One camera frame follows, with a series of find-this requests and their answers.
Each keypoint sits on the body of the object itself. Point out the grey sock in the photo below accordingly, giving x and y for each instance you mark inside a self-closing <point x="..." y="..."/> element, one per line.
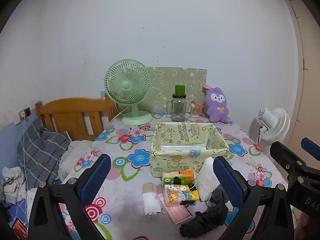
<point x="217" y="195"/>

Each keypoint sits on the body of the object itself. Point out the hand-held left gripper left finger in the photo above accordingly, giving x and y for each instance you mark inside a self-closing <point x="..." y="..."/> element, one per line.
<point x="97" y="177"/>

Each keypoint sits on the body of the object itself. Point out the floral tablecloth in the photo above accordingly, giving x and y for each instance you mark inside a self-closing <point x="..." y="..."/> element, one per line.
<point x="130" y="180"/>

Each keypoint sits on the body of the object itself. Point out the green printed board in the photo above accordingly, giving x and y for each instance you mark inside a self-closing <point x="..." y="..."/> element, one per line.
<point x="170" y="80"/>

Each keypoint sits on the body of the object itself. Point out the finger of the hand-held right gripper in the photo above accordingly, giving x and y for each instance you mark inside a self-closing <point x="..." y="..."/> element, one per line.
<point x="282" y="155"/>
<point x="311" y="147"/>

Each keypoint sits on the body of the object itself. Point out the black cloth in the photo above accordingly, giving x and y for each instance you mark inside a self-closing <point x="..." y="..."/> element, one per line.
<point x="202" y="222"/>

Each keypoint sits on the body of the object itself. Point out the white grey blanket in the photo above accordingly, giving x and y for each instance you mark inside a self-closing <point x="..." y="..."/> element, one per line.
<point x="75" y="152"/>

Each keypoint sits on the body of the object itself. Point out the red orange packet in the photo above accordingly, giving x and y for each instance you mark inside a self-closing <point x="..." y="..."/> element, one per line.
<point x="20" y="230"/>

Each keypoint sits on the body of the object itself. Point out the green desk fan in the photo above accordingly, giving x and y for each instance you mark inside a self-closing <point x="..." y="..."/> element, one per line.
<point x="127" y="85"/>

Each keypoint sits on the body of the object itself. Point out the pink packet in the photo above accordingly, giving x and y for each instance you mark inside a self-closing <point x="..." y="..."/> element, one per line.
<point x="177" y="213"/>

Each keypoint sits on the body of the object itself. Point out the purple plush bunny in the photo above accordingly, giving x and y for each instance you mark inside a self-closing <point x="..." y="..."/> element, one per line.
<point x="217" y="107"/>

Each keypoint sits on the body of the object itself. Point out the printed fabric storage box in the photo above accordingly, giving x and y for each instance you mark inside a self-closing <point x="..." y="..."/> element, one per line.
<point x="175" y="162"/>

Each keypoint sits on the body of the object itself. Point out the white cloth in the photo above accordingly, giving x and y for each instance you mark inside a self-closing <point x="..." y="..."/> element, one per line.
<point x="151" y="202"/>
<point x="12" y="182"/>

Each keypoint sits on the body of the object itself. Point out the white standing fan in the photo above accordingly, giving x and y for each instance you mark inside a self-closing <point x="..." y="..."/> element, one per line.
<point x="275" y="127"/>

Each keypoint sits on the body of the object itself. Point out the glass jar mug green lid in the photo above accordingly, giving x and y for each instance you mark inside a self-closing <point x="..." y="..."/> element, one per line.
<point x="178" y="107"/>

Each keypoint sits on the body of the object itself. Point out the beige door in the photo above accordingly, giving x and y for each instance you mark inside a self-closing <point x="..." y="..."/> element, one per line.
<point x="310" y="80"/>

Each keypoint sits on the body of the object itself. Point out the green orange tissue pack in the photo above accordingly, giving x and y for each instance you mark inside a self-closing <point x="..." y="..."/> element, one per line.
<point x="175" y="178"/>

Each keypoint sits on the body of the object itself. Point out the wall socket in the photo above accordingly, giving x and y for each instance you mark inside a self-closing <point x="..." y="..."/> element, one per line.
<point x="27" y="111"/>

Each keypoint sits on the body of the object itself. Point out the grey plaid pillow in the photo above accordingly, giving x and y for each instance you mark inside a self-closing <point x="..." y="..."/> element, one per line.
<point x="40" y="150"/>

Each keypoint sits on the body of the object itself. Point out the person's right hand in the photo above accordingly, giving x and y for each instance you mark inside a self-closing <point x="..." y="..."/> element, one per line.
<point x="305" y="222"/>

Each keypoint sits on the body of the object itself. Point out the cotton swab jar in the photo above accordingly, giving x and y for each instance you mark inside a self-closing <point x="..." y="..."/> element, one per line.
<point x="196" y="111"/>

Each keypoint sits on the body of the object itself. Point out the cartoon print tissue pack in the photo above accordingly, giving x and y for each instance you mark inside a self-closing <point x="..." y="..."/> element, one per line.
<point x="177" y="195"/>

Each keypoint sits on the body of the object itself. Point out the crumpled white cloth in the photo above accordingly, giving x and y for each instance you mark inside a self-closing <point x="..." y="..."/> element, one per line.
<point x="12" y="182"/>

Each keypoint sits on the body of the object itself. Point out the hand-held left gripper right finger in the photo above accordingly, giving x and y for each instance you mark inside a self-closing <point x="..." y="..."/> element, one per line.
<point x="227" y="182"/>

